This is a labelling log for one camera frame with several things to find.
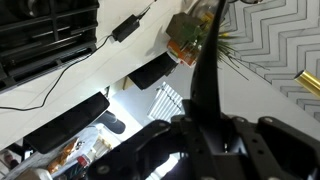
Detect yellow snack package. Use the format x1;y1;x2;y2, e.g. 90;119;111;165
46;137;81;175

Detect red can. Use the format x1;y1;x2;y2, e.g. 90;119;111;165
76;155;92;168

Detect black power adapter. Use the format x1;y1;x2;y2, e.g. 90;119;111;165
111;14;142;44

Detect black spoon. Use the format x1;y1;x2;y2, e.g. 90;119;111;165
188;0;229;134

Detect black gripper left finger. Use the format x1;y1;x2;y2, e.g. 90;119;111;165
85;114;201;180

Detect potted green plant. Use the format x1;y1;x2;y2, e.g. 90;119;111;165
165;12;250;82

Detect stainless gas stove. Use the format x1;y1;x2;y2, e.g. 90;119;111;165
0;0;101;95

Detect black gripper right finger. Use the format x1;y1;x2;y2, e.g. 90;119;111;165
213;115;320;180

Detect white window blinds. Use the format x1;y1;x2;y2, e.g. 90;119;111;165
146;81;185;122

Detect brass cylindrical tube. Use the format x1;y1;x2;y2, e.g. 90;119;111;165
293;68;320;99

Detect thin black adapter cable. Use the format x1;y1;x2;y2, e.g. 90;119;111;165
0;0;158;112

